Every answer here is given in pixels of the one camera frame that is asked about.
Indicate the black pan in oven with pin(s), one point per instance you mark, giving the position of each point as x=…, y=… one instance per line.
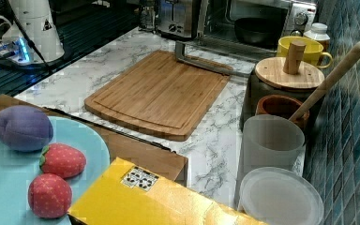
x=262, y=32

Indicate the white lidded jar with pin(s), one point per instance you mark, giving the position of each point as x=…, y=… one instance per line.
x=318, y=32

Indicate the silver toaster oven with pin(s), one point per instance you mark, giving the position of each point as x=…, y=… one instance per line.
x=217, y=17

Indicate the upper red plush strawberry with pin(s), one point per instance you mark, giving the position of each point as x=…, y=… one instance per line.
x=62, y=160

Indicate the brown ceramic cup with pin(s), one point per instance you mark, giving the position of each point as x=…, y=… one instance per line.
x=278, y=105

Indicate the frosted plastic cup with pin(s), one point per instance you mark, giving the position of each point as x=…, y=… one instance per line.
x=267, y=141

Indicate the wooden pestle stick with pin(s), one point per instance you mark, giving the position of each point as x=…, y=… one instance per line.
x=351, y=58

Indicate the light blue plate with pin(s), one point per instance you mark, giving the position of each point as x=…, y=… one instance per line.
x=18, y=170

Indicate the red plush strawberry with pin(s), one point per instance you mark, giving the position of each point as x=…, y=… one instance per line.
x=49, y=196
x=62, y=160

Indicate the dark canister with wooden lid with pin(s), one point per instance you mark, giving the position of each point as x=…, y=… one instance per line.
x=270, y=79

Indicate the silver toaster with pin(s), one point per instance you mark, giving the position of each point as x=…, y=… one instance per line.
x=178, y=18

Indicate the yellow cardboard box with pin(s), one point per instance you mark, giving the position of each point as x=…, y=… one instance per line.
x=126, y=194

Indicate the yellow mug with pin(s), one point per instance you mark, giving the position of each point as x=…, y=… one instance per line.
x=314, y=52

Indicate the lower red plush strawberry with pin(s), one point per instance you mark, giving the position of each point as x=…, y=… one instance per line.
x=49, y=196

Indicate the purple plush plum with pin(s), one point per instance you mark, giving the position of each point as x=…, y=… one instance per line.
x=25, y=128

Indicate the bamboo cutting board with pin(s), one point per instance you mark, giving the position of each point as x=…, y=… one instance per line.
x=158, y=96

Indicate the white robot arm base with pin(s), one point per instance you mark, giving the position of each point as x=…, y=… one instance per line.
x=36, y=36

